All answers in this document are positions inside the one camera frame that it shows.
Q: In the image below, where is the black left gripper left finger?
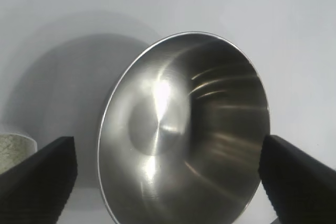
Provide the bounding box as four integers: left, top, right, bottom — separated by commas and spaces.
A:
0, 135, 78, 224

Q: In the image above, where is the white uncooked rice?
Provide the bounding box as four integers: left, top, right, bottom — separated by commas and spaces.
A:
0, 134, 37, 176

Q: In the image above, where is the clear plastic measuring cup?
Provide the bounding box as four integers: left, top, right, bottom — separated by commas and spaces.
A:
0, 123, 38, 177

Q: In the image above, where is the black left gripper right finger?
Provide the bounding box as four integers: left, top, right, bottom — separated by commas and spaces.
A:
258, 134, 336, 224

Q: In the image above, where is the stainless steel mixing bowl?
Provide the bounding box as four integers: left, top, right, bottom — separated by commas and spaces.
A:
97, 31, 271, 224

